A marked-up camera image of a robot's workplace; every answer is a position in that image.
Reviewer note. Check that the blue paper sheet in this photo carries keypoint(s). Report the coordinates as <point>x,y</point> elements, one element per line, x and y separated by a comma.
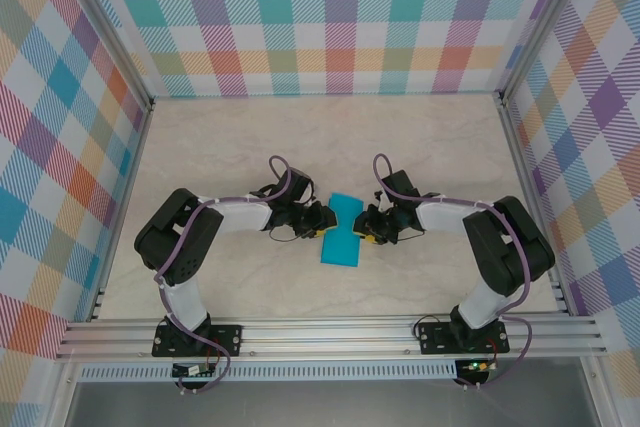
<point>342,252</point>

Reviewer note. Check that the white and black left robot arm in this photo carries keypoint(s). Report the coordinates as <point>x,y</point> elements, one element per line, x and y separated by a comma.
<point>240,217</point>

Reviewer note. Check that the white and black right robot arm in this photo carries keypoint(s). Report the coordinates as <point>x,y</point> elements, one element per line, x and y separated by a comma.
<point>445,217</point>

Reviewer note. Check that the grey metal sheet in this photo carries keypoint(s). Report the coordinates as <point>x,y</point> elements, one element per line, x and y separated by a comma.
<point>325,407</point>

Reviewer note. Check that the circuit board with green LED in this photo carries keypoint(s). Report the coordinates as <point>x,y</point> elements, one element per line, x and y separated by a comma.
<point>477,366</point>

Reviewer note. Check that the small black circuit board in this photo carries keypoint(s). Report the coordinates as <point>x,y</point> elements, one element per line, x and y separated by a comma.
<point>192,371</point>

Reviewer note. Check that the long aluminium base rail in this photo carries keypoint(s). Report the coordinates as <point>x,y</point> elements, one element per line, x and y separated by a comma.
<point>325,337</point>

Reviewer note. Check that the aluminium side rail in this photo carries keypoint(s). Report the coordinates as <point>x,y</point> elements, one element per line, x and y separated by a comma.
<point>126,197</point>
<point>523,172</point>

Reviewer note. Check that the aluminium frame post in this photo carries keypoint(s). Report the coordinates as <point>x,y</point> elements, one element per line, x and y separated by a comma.
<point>62,402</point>
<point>541,22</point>
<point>600,397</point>
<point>115,27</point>

